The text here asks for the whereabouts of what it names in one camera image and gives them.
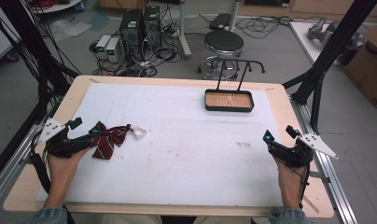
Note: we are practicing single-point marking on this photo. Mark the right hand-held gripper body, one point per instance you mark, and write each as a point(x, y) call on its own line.
point(294, 157)

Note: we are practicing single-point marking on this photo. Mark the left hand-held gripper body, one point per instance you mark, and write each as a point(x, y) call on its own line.
point(57, 146)

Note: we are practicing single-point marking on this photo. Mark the red striped bow tie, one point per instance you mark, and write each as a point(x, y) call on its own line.
point(110, 140)

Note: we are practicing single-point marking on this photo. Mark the person's right hand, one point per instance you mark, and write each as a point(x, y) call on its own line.
point(290, 180)

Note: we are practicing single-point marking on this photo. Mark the person's left hand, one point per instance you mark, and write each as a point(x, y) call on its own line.
point(62, 171)

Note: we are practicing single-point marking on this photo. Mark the black rack with wooden tray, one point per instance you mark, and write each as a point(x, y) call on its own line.
point(228, 101)

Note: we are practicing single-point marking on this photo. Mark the person's right denim sleeve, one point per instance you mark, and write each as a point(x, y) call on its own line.
point(289, 216)

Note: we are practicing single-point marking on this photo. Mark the person's denim sleeve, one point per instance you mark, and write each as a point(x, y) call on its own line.
point(48, 216)
point(289, 216)

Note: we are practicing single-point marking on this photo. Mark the person's left denim sleeve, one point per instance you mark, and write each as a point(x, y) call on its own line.
point(48, 216)

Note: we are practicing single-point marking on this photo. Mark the white power supply unit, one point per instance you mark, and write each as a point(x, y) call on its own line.
point(113, 50)
point(102, 46)

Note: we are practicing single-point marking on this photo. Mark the white table mat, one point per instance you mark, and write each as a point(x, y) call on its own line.
point(183, 149)

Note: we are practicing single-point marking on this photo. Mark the white floor board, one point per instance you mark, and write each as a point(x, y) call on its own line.
point(308, 40)

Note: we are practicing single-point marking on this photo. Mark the clear plastic sheet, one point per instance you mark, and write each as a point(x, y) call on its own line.
point(70, 28)

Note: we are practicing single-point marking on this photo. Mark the cardboard box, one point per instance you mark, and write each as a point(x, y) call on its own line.
point(368, 68)

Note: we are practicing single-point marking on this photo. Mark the black computer tower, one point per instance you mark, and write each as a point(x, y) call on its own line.
point(131, 34)
point(152, 26)

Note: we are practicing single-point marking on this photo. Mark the grey machine part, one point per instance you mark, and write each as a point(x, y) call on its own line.
point(329, 32)

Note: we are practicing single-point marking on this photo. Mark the black round stool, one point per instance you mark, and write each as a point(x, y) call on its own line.
point(224, 42)

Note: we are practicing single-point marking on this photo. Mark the round white table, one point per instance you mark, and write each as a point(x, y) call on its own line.
point(57, 7)

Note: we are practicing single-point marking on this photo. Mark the flat black box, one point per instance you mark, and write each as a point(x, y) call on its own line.
point(220, 21)

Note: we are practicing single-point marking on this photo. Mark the grey desk leg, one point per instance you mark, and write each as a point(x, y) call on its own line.
point(234, 15)
point(183, 34)

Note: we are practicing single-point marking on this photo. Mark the aluminium rail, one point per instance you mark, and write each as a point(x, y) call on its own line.
point(332, 183)
point(12, 168)

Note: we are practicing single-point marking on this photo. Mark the black metal frame strut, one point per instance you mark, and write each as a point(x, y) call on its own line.
point(332, 46)
point(31, 46)

